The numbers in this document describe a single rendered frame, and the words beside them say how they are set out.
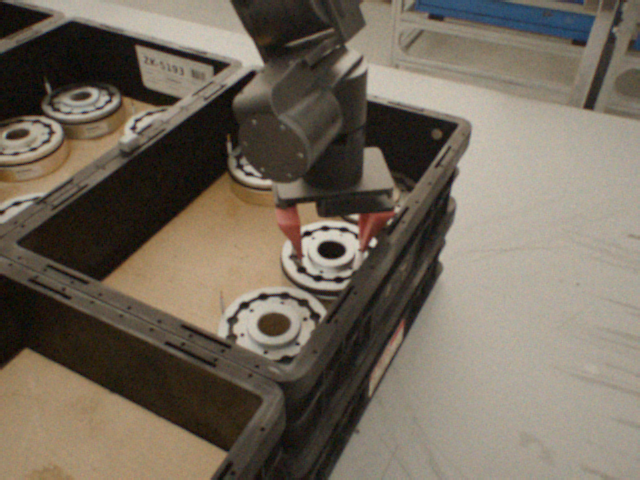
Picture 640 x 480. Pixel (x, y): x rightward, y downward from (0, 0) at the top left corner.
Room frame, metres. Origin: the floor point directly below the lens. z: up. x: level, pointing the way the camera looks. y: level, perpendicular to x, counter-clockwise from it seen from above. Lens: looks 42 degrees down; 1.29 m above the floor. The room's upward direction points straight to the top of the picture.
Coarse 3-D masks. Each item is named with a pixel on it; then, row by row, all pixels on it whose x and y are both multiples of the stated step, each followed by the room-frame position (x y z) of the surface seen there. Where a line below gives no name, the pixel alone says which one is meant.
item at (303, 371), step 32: (160, 128) 0.58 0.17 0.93; (128, 160) 0.52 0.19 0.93; (448, 160) 0.52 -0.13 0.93; (416, 192) 0.47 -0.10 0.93; (32, 224) 0.42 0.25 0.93; (416, 224) 0.44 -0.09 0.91; (0, 256) 0.38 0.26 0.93; (32, 256) 0.38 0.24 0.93; (384, 256) 0.38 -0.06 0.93; (96, 288) 0.34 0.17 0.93; (160, 320) 0.31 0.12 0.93; (352, 320) 0.32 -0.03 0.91; (224, 352) 0.29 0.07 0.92; (320, 352) 0.28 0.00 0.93; (288, 384) 0.25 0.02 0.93
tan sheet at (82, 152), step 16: (128, 112) 0.78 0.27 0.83; (80, 144) 0.70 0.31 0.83; (96, 144) 0.70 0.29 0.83; (112, 144) 0.70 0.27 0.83; (80, 160) 0.66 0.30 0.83; (48, 176) 0.63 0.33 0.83; (64, 176) 0.63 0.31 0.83; (0, 192) 0.60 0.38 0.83; (16, 192) 0.60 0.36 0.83; (32, 192) 0.60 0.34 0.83
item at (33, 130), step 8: (8, 128) 0.68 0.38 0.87; (16, 128) 0.68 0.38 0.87; (24, 128) 0.68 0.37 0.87; (32, 128) 0.68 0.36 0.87; (0, 136) 0.66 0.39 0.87; (32, 136) 0.66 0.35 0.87; (0, 144) 0.65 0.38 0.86; (8, 144) 0.64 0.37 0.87; (16, 144) 0.64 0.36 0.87; (24, 144) 0.65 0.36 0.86
